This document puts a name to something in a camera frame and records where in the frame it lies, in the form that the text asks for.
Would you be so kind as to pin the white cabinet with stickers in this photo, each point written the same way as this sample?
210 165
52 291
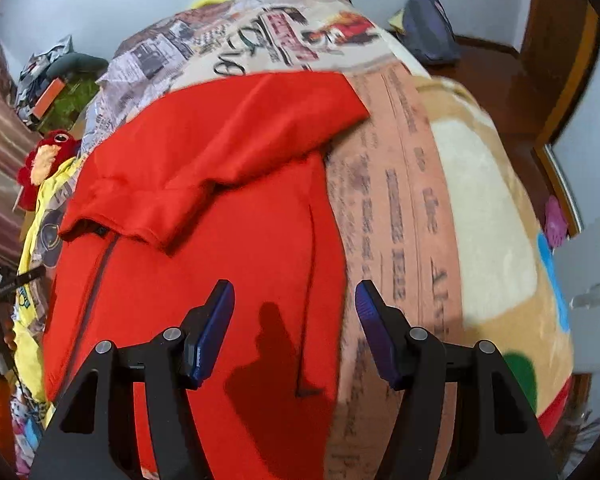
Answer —
590 270

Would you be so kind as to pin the orange box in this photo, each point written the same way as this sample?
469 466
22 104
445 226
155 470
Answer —
49 97

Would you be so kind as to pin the dark grey pillow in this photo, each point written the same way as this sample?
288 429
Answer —
77 65

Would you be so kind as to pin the brown wooden door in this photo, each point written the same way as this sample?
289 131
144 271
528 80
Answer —
550 35

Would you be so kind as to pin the white sliding wardrobe door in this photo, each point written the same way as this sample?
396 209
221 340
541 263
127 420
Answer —
595 135

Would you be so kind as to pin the pile of clutter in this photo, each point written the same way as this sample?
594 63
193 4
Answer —
35 65

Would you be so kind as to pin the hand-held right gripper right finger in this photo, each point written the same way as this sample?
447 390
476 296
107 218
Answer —
377 335

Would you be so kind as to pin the grey backpack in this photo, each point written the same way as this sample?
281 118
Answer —
430 25

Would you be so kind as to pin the red zip jacket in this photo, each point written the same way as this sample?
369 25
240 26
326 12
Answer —
220 160

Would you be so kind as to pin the yellow printed cloth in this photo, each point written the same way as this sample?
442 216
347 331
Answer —
50 240

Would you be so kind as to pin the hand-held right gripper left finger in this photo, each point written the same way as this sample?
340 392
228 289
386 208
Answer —
212 340

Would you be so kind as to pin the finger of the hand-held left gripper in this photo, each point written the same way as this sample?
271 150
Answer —
27 277

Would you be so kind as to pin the yellow green bag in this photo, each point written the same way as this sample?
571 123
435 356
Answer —
396 21

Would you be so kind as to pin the green patterned bag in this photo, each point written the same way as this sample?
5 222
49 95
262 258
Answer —
77 102

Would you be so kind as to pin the red plush toy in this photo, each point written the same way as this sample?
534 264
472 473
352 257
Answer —
50 155

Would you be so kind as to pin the pink toy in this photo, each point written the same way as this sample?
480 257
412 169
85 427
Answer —
556 220

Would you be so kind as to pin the newspaper print blanket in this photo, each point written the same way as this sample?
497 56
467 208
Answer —
405 185

